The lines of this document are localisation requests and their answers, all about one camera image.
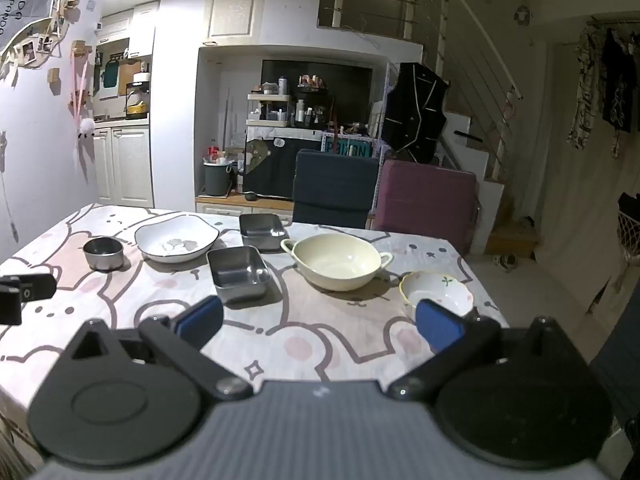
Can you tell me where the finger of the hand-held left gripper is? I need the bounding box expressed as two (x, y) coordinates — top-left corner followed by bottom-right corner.
(0, 273), (57, 304)
(0, 294), (23, 326)

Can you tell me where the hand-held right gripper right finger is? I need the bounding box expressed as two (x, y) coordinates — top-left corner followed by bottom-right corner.
(387, 298), (581, 402)

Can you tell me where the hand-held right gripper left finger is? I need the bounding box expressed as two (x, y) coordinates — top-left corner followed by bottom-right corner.
(62, 295), (254, 402)

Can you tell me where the small white floral bowl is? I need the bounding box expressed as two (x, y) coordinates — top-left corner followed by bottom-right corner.
(399, 271), (474, 318)

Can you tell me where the steel rectangular container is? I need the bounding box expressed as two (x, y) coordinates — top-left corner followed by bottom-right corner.
(206, 246), (272, 303)
(239, 213), (290, 252)

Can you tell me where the white plate with dark rim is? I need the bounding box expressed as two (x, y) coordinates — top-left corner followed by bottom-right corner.
(134, 212), (221, 263)

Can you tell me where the cream bowl with handles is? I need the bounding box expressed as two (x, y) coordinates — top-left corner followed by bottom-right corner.
(280, 233), (394, 292)

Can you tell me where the small round steel bowl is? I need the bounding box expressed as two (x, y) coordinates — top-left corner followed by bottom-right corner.
(82, 236), (125, 272)

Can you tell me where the bear print tablecloth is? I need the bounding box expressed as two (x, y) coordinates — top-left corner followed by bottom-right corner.
(0, 203), (511, 411)

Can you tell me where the maroon chair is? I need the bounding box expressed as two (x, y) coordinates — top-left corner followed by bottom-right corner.
(375, 159), (481, 256)

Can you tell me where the wooden low platform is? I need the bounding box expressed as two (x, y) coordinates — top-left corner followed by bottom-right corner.
(195, 194), (296, 218)

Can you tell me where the grey trash bin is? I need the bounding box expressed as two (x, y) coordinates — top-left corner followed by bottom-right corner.
(202, 160), (236, 197)

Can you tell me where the white kitchen cabinet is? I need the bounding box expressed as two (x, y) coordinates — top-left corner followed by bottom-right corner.
(92, 122), (153, 208)
(97, 2), (161, 58)

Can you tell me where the black printed banner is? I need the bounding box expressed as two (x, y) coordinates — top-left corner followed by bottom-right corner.
(242, 135), (323, 200)

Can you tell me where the white staircase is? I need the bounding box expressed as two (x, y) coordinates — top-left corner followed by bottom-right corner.
(440, 110), (541, 256)

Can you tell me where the pink hanging plush ornament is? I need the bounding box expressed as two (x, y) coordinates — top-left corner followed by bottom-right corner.
(67, 40), (98, 186)

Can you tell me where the dark blue chair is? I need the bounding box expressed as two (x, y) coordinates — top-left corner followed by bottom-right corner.
(291, 149), (380, 231)

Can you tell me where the dark blue cloth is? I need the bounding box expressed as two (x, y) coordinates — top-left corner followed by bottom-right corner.
(590, 330), (640, 426)

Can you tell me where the teal sign box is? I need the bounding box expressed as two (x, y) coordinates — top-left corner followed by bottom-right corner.
(322, 132), (386, 161)

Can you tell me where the net basket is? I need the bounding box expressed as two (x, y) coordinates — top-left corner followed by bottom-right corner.
(617, 192), (640, 296)

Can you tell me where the black jacket with white trim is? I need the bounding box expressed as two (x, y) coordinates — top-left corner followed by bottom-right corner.
(381, 62), (448, 163)

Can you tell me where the white storage rack with bottles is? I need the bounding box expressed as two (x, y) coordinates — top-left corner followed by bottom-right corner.
(246, 92), (292, 128)

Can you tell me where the patterned hanging garment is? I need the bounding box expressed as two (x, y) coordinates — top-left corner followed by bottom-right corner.
(567, 25), (608, 151)

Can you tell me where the white upper kitchen cabinet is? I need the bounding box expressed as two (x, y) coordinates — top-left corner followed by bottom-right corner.
(97, 2), (161, 58)

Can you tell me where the black hanging shirt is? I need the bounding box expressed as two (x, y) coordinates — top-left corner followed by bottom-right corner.
(600, 27), (640, 133)

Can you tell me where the white panel cabinet door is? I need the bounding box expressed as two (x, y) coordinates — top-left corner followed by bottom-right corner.
(205, 0), (263, 43)

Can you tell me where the stair railing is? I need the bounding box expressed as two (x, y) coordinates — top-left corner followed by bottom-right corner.
(317, 0), (526, 181)

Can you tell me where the wall photo display board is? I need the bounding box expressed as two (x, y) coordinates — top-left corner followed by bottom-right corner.
(0, 0), (81, 81)

